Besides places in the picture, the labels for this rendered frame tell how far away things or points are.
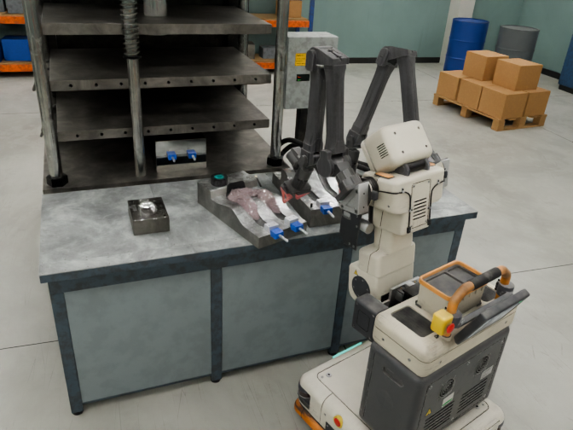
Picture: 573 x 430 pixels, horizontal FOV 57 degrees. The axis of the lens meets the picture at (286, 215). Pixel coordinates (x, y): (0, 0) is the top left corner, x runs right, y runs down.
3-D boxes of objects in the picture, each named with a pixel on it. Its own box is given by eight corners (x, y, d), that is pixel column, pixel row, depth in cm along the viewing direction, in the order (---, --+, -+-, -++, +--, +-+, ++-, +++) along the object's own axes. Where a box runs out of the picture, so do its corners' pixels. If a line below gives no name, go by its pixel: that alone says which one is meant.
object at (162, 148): (206, 167, 295) (205, 137, 287) (157, 171, 286) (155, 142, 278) (188, 137, 336) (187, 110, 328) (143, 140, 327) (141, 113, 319)
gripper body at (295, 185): (281, 184, 213) (287, 171, 207) (302, 179, 218) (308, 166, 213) (290, 196, 210) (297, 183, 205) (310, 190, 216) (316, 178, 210)
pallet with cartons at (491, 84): (544, 125, 672) (562, 66, 637) (495, 131, 639) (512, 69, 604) (477, 99, 766) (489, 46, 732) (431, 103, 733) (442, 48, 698)
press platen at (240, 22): (271, 34, 278) (272, 24, 276) (43, 35, 240) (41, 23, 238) (234, 14, 335) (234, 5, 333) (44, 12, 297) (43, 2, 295)
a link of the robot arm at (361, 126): (390, 50, 211) (404, 53, 219) (379, 45, 214) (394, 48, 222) (350, 148, 230) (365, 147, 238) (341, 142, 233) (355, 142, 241)
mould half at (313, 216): (360, 220, 248) (364, 194, 242) (309, 227, 239) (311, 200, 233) (316, 177, 289) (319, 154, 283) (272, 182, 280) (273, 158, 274)
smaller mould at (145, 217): (170, 230, 229) (169, 217, 226) (134, 235, 224) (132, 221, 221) (162, 210, 246) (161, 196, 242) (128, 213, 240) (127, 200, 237)
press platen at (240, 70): (271, 83, 287) (271, 73, 285) (50, 91, 250) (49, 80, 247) (233, 54, 348) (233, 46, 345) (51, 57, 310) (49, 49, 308)
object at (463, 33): (484, 78, 891) (497, 23, 850) (454, 78, 874) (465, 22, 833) (464, 70, 940) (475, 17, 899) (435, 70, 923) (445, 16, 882)
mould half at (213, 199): (306, 232, 235) (308, 210, 230) (258, 249, 221) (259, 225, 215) (242, 190, 269) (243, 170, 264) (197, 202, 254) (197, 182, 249)
